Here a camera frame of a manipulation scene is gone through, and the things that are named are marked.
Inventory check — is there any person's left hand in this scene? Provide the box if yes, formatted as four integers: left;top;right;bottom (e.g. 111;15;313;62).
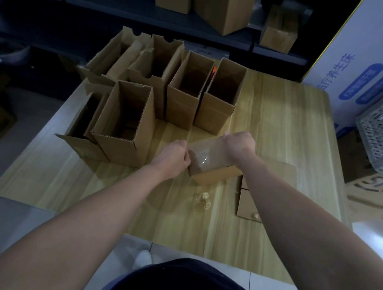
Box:
147;135;195;186

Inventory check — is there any small brown cardboard box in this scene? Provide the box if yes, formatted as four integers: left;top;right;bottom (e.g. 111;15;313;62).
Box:
182;130;250;193
234;153;300;227

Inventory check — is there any dark metal shelf unit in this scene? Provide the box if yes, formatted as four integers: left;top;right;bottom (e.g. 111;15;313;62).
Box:
0;0;364;103

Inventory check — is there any large brown carton black logo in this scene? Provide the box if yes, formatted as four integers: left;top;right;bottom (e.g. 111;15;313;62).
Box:
323;125;383;229

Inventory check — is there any person's white left shoe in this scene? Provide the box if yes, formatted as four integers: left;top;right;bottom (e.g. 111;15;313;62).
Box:
132;248;155;274

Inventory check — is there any person's right forearm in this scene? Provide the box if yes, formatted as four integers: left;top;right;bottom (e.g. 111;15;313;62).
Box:
218;153;383;290

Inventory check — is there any small sealed brown carton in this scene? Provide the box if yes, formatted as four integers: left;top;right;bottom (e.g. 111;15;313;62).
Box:
258;3;303;56

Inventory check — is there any cluster of cardboard boxes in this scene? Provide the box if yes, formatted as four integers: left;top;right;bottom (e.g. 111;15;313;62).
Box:
52;18;252;182

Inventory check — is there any person's right hand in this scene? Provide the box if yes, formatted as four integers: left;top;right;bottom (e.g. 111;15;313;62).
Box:
219;128;258;169

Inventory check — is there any person's left forearm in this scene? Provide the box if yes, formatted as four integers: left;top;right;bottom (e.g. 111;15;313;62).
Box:
0;141;174;290

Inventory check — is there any white plastic bag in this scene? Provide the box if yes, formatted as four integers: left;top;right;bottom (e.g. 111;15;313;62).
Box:
0;39;32;67

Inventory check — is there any large sealed brown carton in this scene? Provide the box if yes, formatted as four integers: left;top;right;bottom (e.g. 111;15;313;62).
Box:
186;0;258;41

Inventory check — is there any clear tape wad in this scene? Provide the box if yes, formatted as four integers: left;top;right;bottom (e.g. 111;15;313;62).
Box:
192;190;214;212

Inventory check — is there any grey wrapped item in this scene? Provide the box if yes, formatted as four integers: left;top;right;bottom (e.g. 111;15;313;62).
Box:
280;0;315;25

